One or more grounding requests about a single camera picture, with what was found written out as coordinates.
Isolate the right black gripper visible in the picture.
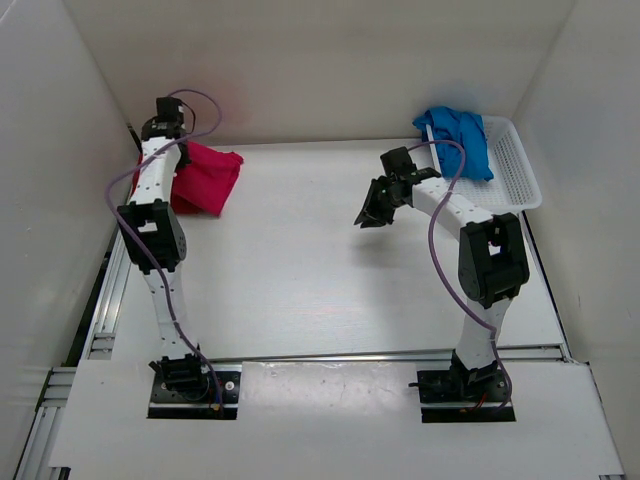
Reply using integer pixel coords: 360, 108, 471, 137
354, 178, 405, 229

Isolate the pink t-shirt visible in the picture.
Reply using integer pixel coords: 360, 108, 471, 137
171, 142, 244, 217

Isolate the blue t-shirt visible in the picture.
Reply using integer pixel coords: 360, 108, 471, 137
412, 106, 494, 182

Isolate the dark red t-shirt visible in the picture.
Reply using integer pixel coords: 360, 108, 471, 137
129, 153, 148, 205

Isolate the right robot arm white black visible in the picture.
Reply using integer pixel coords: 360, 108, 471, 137
354, 147, 530, 400

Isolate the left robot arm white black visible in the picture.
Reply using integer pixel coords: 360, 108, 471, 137
117, 97, 210, 400

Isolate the white plastic basket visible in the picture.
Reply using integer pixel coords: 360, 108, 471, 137
453, 115, 542, 214

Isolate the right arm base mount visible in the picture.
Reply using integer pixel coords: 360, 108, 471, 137
408, 367, 516, 424

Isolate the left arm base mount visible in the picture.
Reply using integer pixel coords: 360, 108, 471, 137
147, 354, 242, 421

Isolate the aluminium frame rail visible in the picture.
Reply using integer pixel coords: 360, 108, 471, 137
1, 141, 137, 479

